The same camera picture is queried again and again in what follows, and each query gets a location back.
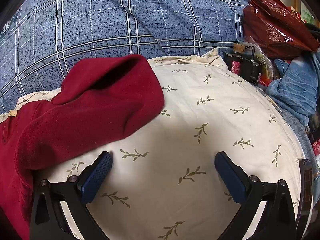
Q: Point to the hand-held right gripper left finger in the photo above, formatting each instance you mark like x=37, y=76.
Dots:
x=100, y=175

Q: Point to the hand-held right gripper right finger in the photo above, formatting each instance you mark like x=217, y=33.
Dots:
x=230, y=177

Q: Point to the dark red fleece garment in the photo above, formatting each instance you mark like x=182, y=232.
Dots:
x=82, y=120

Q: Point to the cream leaf-print pillow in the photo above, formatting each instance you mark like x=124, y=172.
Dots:
x=200, y=110

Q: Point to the dark patterned box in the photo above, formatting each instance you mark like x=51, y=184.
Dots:
x=307, y=182

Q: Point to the red printed packet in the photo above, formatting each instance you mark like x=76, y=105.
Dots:
x=316, y=150

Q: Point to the light blue denim cloth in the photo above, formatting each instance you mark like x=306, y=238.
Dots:
x=295, y=92

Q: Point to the black and red box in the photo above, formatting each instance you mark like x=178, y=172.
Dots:
x=241, y=65

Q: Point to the printed snack packet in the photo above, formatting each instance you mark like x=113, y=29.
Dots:
x=263, y=61

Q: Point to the dark red plastic bag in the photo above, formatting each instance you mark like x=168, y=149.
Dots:
x=275, y=27

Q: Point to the blue plaid duvet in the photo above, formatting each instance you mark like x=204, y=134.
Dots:
x=112, y=17

